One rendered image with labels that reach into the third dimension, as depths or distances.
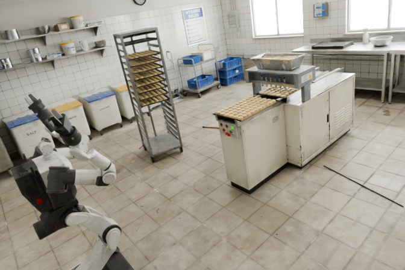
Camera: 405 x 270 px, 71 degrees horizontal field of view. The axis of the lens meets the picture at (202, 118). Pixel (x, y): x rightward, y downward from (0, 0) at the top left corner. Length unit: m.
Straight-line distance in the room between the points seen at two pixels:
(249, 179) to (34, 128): 3.73
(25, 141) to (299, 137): 4.25
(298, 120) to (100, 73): 4.33
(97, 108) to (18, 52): 1.61
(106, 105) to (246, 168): 3.45
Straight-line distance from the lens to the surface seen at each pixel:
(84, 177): 1.80
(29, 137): 5.46
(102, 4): 6.38
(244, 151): 2.88
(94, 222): 2.24
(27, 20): 5.99
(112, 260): 2.65
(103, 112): 5.69
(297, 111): 3.16
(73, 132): 1.63
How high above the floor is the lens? 1.94
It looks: 21 degrees down
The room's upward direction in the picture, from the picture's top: 10 degrees counter-clockwise
